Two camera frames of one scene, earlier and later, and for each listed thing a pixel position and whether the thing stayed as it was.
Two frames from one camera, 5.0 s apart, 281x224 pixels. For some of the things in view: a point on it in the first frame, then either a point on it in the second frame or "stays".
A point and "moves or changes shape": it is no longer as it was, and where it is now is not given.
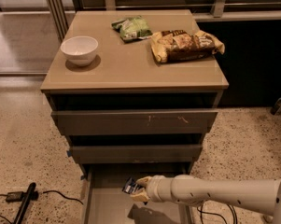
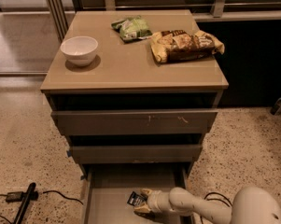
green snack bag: [132, 29] stays
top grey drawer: [134, 122] stays
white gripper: [154, 188] -> [153, 200]
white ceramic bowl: [80, 49] stays
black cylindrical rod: [25, 203] stays
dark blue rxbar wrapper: [131, 186] moves or changes shape
